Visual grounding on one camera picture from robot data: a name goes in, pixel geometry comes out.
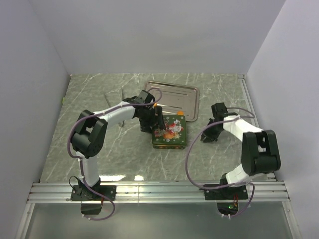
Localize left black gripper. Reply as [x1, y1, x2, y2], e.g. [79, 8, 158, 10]
[138, 107, 166, 134]

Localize gold tin lid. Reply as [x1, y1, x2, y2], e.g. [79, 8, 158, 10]
[152, 115, 187, 149]

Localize silver metal tray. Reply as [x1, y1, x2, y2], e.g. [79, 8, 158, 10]
[145, 81, 200, 122]

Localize metal tongs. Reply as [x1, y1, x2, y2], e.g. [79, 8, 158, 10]
[103, 86, 127, 126]

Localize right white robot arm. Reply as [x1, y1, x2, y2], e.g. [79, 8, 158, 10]
[200, 103, 281, 199]

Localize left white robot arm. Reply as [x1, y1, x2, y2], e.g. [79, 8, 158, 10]
[67, 90, 165, 200]

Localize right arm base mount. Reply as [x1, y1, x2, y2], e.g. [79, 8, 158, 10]
[203, 186, 248, 218]

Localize aluminium rail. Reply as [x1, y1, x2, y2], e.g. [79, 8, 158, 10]
[27, 181, 290, 204]

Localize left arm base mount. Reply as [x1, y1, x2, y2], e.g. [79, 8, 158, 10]
[70, 184, 117, 216]

